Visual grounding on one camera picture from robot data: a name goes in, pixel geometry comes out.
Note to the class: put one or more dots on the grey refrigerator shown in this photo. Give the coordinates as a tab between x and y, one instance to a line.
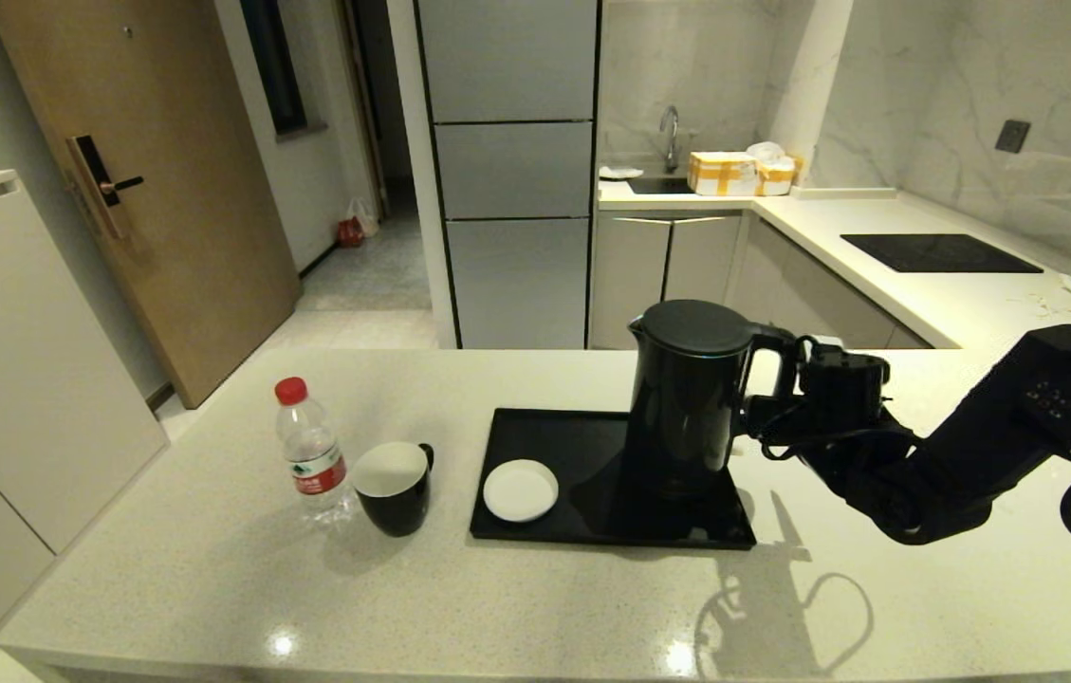
516	171

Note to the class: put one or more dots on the black electric kettle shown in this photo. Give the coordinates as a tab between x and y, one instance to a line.
687	398

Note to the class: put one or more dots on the water bottle red label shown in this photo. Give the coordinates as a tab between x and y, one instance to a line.
312	455

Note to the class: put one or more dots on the grey wall socket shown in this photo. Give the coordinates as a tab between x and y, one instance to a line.
1013	137

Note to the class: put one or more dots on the white tall cabinet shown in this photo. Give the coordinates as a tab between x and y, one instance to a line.
13	379

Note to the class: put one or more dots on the black cup white inside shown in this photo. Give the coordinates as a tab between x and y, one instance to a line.
397	498

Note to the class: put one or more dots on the black induction cooktop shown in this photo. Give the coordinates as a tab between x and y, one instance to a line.
941	254

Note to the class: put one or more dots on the dark window pane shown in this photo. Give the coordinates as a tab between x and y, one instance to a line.
274	66

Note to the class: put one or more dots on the white plastic bag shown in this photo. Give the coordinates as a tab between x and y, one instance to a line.
365	214

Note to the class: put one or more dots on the beige sink cabinet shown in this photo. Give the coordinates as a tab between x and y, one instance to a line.
668	266

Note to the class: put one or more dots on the beige counter cabinet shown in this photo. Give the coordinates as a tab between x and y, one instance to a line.
810	285

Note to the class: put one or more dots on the chrome faucet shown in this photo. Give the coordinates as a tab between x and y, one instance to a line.
670	133

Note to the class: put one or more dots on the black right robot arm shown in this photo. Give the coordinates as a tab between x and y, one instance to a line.
971	446

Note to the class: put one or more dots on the red bag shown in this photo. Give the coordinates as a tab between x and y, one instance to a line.
350	234

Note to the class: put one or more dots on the dark sink basin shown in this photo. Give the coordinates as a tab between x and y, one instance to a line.
659	186

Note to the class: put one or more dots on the small parcel yellow tape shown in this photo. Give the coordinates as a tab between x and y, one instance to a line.
776	171

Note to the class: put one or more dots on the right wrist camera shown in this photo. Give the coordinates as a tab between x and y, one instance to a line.
829	340

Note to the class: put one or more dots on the wooden door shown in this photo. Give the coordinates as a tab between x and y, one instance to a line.
137	209

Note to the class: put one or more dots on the white round saucer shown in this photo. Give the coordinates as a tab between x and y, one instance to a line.
520	490

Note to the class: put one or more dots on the white cloth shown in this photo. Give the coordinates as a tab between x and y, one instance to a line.
619	173

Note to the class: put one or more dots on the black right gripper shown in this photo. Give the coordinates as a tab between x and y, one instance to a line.
843	384

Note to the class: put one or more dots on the cardboard box yellow tape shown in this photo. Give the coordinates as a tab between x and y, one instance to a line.
722	175

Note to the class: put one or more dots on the black rectangular tray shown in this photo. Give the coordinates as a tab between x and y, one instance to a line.
582	446

